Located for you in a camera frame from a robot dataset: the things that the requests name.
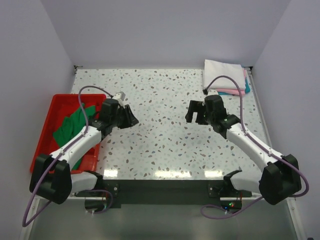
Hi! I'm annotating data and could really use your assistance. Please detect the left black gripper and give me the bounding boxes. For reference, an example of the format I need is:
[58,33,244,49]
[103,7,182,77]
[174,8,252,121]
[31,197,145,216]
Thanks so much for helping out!
[110,104,139,129]

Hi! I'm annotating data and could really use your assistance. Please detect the green t shirt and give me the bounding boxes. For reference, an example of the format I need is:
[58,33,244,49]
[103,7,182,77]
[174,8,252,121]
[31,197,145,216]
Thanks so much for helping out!
[52,102,98,168]

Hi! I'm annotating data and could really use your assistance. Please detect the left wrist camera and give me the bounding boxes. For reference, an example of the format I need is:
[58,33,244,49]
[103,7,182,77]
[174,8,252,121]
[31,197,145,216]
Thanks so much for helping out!
[112,91,126,103]

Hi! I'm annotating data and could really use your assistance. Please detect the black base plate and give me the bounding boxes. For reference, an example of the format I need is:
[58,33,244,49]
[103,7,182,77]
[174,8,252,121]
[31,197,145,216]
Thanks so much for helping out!
[101,179,252,208]

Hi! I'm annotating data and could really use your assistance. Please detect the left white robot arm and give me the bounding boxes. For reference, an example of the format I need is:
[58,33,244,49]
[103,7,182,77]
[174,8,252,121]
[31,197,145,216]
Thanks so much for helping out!
[29,98,139,204]

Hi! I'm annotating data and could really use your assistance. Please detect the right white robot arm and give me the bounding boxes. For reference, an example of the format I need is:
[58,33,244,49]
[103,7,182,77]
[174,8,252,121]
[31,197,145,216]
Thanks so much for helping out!
[185,95,302,205]

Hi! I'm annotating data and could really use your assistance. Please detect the folded teal t shirt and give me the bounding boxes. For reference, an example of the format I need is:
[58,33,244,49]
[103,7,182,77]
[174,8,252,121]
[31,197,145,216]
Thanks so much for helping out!
[217,74,251,96]

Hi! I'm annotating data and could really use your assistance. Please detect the white t shirt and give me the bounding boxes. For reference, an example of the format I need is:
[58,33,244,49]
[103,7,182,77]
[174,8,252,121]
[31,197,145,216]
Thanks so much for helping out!
[203,59,246,90]

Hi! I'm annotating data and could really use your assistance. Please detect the folded pink t shirt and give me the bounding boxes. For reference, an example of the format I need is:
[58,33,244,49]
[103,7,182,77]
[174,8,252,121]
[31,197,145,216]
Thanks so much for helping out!
[216,69,247,96]

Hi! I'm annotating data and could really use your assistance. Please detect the red plastic bin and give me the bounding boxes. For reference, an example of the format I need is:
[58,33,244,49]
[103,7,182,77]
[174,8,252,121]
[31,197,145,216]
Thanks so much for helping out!
[30,94,106,174]

